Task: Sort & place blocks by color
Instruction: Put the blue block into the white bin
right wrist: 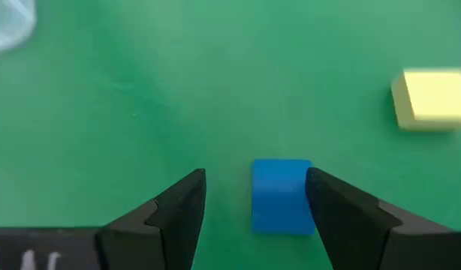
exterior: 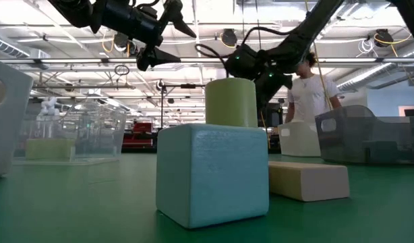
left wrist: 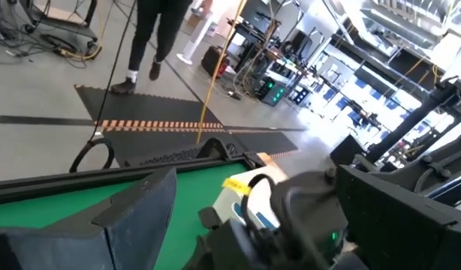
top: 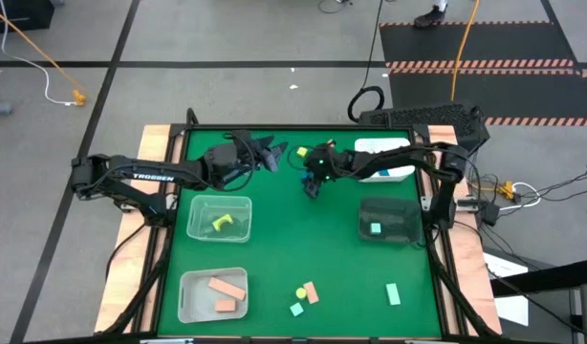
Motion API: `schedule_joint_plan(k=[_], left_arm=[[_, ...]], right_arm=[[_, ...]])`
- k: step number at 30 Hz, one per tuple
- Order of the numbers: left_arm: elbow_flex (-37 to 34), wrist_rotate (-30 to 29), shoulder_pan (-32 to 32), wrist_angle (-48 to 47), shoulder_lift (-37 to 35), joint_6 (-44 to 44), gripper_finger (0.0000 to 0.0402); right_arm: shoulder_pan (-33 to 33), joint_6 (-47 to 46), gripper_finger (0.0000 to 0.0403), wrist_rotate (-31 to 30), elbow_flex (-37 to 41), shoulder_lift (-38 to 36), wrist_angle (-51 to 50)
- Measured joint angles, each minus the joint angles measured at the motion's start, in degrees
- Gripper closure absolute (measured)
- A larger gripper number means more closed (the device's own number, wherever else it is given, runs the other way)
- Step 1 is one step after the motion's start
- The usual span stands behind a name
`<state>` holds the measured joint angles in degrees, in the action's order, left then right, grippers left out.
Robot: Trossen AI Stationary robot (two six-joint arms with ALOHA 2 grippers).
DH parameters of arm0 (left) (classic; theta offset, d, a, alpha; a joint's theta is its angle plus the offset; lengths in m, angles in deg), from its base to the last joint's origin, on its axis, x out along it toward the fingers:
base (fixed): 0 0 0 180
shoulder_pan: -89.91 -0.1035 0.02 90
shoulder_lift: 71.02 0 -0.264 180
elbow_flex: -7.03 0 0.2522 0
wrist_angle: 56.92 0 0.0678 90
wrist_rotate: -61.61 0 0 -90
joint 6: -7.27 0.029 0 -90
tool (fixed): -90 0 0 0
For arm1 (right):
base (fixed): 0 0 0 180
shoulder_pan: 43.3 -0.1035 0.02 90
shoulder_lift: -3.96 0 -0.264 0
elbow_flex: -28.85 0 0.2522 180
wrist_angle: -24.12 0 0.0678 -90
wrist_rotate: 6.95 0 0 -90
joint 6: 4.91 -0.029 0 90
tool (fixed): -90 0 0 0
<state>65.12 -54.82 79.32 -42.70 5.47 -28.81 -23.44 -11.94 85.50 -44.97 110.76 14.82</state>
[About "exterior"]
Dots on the black camera stand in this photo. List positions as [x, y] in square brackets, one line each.
[163, 101]

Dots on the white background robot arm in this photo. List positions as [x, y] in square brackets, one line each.
[49, 106]

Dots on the light green rectangular block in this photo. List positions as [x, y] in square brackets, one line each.
[50, 149]

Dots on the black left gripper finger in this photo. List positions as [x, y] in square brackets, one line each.
[178, 18]
[153, 58]

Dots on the silver ceiling air duct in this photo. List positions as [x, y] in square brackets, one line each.
[8, 47]

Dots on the light green cylinder block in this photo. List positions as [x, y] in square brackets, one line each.
[231, 103]

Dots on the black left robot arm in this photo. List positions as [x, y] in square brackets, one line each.
[75, 11]

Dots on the light blue cube block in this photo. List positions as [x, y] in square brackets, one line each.
[213, 175]

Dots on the clear plastic bin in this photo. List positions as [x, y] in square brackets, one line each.
[92, 135]

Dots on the person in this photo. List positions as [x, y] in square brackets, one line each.
[309, 98]

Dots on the red tool cabinet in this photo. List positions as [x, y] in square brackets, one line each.
[139, 135]

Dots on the long ceiling light bar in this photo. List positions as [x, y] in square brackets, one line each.
[75, 60]

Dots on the grey translucent plastic bin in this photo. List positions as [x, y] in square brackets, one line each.
[369, 135]

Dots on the white plastic bin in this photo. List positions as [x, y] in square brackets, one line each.
[299, 140]
[11, 135]

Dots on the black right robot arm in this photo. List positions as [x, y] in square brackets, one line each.
[304, 30]

